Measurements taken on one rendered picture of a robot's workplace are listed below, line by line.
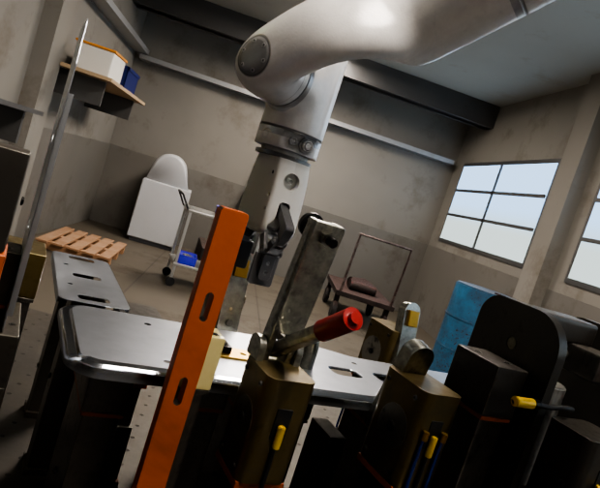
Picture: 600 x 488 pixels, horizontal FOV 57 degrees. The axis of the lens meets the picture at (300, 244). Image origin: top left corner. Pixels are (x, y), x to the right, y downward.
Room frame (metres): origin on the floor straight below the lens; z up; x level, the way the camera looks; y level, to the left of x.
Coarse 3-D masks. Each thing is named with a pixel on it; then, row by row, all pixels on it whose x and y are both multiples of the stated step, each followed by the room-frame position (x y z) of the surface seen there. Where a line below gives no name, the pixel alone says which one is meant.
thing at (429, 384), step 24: (384, 384) 0.66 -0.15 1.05; (408, 384) 0.63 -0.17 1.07; (432, 384) 0.64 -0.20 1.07; (384, 408) 0.65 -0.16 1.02; (408, 408) 0.61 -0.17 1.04; (432, 408) 0.60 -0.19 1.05; (456, 408) 0.62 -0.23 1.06; (384, 432) 0.64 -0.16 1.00; (408, 432) 0.60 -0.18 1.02; (432, 432) 0.61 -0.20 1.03; (360, 456) 0.66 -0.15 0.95; (384, 456) 0.62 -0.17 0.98; (408, 456) 0.60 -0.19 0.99; (432, 456) 0.62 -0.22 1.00; (360, 480) 0.66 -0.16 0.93; (384, 480) 0.61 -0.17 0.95; (408, 480) 0.60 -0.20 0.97
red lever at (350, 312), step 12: (348, 312) 0.50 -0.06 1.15; (324, 324) 0.52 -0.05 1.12; (336, 324) 0.50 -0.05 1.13; (348, 324) 0.50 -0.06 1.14; (360, 324) 0.50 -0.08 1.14; (288, 336) 0.58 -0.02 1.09; (300, 336) 0.56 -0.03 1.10; (312, 336) 0.54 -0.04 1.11; (324, 336) 0.52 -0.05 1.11; (336, 336) 0.51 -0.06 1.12; (276, 348) 0.59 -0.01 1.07; (288, 348) 0.57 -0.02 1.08; (300, 348) 0.57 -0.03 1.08
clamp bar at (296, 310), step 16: (304, 224) 0.61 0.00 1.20; (320, 224) 0.57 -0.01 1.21; (336, 224) 0.60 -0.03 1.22; (304, 240) 0.58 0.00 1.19; (320, 240) 0.57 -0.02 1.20; (336, 240) 0.57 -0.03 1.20; (304, 256) 0.58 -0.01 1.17; (320, 256) 0.58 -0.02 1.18; (288, 272) 0.59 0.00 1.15; (304, 272) 0.58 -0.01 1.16; (320, 272) 0.59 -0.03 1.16; (288, 288) 0.58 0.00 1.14; (304, 288) 0.59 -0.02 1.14; (320, 288) 0.60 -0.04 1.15; (288, 304) 0.59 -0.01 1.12; (304, 304) 0.59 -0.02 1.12; (272, 320) 0.60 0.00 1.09; (288, 320) 0.59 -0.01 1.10; (304, 320) 0.60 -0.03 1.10; (272, 336) 0.59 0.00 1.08; (288, 352) 0.60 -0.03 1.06
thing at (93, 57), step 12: (84, 48) 4.84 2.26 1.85; (96, 48) 4.85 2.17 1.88; (108, 48) 4.85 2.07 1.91; (72, 60) 4.84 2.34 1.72; (84, 60) 4.84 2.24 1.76; (96, 60) 4.85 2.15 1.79; (108, 60) 4.86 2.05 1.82; (120, 60) 5.07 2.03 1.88; (96, 72) 4.85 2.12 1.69; (108, 72) 4.87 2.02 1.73; (120, 72) 5.17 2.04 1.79
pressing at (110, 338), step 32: (64, 320) 0.67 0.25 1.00; (96, 320) 0.70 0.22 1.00; (128, 320) 0.74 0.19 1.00; (160, 320) 0.78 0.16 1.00; (64, 352) 0.58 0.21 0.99; (96, 352) 0.60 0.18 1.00; (128, 352) 0.63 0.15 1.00; (160, 352) 0.66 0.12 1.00; (320, 352) 0.89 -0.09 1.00; (160, 384) 0.59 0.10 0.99; (224, 384) 0.63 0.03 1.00; (320, 384) 0.73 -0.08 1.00; (352, 384) 0.77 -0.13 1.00
